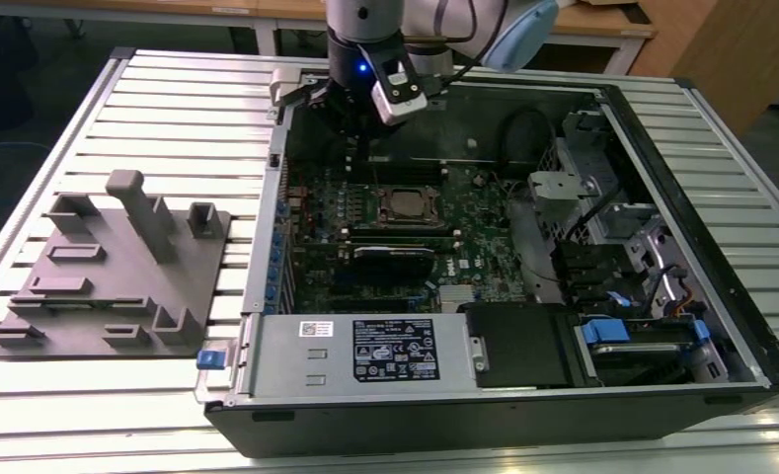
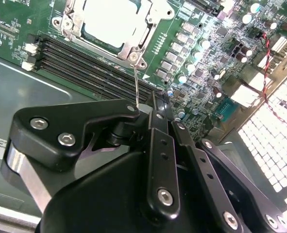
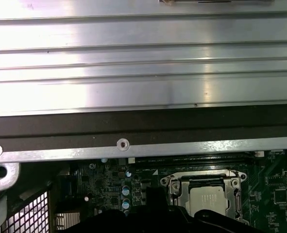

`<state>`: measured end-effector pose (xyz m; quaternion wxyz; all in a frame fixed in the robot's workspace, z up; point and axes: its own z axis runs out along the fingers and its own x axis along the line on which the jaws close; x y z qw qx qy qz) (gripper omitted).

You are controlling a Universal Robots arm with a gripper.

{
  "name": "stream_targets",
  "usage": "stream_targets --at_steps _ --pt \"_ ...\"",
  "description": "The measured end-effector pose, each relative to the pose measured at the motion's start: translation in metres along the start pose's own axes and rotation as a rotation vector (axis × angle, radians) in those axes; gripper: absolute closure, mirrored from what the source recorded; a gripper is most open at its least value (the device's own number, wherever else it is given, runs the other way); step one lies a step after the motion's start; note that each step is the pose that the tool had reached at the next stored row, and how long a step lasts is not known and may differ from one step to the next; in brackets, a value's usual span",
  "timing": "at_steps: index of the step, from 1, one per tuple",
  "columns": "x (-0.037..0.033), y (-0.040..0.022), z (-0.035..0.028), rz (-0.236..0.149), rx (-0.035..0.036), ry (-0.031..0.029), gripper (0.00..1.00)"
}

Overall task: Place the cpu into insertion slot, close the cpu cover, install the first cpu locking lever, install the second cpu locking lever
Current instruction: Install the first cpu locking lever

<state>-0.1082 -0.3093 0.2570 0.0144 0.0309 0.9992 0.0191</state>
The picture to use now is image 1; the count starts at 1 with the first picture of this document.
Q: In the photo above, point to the wooden top desk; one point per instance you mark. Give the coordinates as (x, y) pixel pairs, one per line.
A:
(599, 22)
(99, 5)

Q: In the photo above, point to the grey parts rack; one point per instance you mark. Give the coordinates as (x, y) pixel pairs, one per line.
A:
(133, 276)

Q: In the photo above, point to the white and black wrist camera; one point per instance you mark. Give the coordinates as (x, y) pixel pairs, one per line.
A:
(399, 94)

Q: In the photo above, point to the black expansion slot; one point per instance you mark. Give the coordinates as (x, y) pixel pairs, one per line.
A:
(375, 304)

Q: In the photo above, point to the small blue clip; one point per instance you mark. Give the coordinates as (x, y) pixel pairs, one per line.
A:
(701, 331)

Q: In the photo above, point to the blue case latch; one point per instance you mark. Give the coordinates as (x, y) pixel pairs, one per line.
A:
(210, 360)

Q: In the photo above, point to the CPU socket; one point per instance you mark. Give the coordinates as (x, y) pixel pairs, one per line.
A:
(407, 226)

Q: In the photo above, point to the black graphics card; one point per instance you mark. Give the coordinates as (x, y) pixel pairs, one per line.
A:
(395, 269)

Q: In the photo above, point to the black plastic bracket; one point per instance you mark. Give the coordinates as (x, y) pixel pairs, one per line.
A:
(587, 271)

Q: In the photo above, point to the silver metal bracket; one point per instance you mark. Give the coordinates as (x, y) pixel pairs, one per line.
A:
(550, 190)

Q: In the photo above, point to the wooden cabinet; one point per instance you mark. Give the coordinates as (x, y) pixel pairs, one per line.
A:
(725, 49)

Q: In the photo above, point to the silver finned heatsink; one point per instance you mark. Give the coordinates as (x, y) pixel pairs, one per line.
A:
(458, 292)

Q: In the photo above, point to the black PC case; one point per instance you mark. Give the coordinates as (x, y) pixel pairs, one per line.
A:
(429, 429)

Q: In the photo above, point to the black disk drive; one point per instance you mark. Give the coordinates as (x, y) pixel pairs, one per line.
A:
(633, 363)

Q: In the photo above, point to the silver CPU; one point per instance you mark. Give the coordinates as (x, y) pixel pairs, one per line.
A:
(407, 203)

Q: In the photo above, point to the black plastic shroud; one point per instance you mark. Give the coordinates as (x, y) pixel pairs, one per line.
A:
(527, 345)

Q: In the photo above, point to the silver disk bay cage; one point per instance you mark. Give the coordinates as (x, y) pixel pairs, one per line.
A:
(626, 217)

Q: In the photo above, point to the green motherboard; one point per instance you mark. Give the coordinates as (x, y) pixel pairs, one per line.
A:
(487, 257)

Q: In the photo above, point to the silver power supply unit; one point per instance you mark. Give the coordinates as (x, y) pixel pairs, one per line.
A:
(283, 365)

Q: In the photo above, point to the grey case latch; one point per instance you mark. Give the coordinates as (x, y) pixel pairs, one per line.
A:
(283, 81)

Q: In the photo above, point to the black RAM slot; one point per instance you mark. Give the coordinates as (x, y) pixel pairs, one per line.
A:
(402, 228)
(406, 175)
(402, 240)
(406, 164)
(406, 169)
(442, 245)
(402, 233)

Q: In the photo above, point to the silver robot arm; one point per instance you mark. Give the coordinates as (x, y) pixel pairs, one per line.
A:
(363, 22)

